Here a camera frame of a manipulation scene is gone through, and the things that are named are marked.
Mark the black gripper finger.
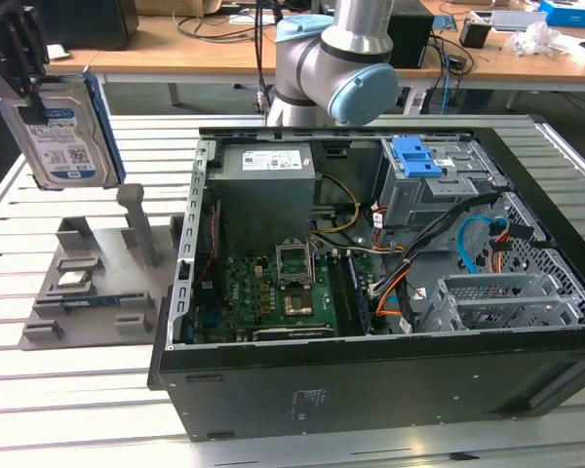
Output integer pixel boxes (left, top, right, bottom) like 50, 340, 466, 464
26, 72, 51, 126

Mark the hard disk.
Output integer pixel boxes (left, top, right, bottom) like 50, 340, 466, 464
0, 70, 127, 192

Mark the metal disk bay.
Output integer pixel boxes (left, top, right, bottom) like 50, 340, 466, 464
417, 271, 585, 333

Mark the wooden desk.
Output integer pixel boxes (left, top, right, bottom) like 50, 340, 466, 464
0, 43, 109, 117
90, 0, 585, 109

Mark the large black box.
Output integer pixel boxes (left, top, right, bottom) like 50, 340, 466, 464
28, 0, 140, 52

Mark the brown cardboard box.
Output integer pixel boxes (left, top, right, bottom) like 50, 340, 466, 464
135, 0, 224, 20

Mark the loose CPU chip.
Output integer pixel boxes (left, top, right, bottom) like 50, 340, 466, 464
57, 270, 93, 288

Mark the grey parts rack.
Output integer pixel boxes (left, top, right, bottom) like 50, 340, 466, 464
18, 182, 187, 352

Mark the grey power supply unit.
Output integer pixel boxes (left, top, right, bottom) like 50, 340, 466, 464
208, 143, 319, 246

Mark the green motherboard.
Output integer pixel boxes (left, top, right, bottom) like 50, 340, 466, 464
194, 252, 372, 343

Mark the motherboard chipset chip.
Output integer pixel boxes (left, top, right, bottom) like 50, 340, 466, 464
282, 291, 319, 319

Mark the black graphics card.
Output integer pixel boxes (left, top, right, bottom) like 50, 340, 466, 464
252, 325, 338, 344

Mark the installed RAM stick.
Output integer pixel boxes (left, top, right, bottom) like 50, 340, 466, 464
345, 253, 373, 335

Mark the small black box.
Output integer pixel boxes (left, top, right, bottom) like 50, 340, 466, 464
386, 8, 436, 70

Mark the blue drive cage latch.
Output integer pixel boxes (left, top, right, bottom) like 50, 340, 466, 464
391, 136, 443, 179

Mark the black open PC case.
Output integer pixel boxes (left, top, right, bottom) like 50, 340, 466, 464
147, 114, 585, 444

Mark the black open container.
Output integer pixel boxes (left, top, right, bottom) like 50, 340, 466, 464
458, 18, 494, 49

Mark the clear plastic bag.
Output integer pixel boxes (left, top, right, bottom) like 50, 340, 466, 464
504, 19, 563, 56

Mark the blue cardboard box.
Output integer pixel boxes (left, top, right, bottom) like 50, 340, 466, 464
537, 0, 585, 29

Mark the white cardboard box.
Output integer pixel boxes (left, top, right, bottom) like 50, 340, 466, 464
549, 37, 585, 66

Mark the red wire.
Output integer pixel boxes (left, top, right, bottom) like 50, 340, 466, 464
197, 202, 222, 289

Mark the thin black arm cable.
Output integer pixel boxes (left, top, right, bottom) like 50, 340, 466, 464
252, 0, 275, 116

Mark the CPU socket with metal frame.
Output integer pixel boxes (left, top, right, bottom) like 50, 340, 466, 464
274, 240, 317, 288

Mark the yellow wire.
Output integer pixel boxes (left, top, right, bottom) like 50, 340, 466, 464
310, 174, 363, 236

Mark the drive cage with metal frame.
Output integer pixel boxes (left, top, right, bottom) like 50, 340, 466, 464
377, 135, 509, 231

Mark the orange wire bundle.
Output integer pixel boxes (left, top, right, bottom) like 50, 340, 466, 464
375, 270, 421, 321

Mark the black wire bundle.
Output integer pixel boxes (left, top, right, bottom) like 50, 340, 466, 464
370, 191, 499, 299

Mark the blue SATA wire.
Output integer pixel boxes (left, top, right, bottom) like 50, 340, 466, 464
456, 213, 507, 275

